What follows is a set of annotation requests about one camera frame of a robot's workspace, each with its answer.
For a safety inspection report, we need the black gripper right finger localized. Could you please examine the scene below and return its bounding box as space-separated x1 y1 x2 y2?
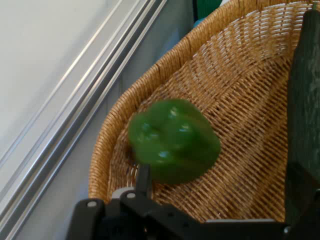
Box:
282 161 320 240

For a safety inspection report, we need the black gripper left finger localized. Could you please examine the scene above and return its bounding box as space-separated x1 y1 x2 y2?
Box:
66 164 209 240

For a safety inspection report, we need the green bell pepper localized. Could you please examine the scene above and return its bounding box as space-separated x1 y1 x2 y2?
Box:
127 98 222 185

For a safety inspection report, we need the dark green cucumber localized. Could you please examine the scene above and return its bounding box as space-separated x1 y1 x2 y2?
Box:
284 2 320 187

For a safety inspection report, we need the woven wicker basket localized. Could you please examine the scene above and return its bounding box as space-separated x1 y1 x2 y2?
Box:
87 0 320 223

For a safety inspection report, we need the green ribbed container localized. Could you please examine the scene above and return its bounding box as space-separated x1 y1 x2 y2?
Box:
194 0 224 21

